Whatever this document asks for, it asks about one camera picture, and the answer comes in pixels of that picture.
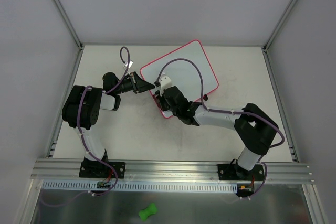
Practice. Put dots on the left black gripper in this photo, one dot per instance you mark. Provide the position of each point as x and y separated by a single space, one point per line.
134 83

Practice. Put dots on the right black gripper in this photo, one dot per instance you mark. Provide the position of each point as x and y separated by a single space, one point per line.
161 100

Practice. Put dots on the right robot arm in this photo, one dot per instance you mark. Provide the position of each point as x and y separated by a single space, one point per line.
256 130

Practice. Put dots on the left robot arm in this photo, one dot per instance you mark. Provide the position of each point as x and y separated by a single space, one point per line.
82 107

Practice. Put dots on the green dumbbell toy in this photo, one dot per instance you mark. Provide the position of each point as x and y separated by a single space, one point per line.
150 210

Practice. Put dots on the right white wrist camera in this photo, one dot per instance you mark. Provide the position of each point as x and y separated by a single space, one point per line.
164 82

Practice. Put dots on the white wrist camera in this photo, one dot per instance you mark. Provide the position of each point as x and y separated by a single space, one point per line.
128 64
164 82

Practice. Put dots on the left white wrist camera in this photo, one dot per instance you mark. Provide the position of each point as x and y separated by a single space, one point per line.
128 64

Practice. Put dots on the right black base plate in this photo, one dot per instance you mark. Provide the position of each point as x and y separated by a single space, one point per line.
233 172

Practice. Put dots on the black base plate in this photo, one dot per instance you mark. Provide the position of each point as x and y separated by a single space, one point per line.
94 169
233 172

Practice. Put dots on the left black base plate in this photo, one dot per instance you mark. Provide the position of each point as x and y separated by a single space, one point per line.
94 169

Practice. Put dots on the right aluminium frame post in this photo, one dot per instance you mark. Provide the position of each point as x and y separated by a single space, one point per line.
280 23

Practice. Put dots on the aluminium frame post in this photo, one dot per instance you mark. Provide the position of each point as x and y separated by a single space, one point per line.
280 23
65 18

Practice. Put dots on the aluminium mounting rail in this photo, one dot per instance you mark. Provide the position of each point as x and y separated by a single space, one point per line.
171 171

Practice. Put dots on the white slotted cable duct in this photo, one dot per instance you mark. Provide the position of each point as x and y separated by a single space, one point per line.
216 187

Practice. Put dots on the left aluminium frame post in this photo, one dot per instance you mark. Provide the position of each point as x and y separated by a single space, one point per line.
65 18

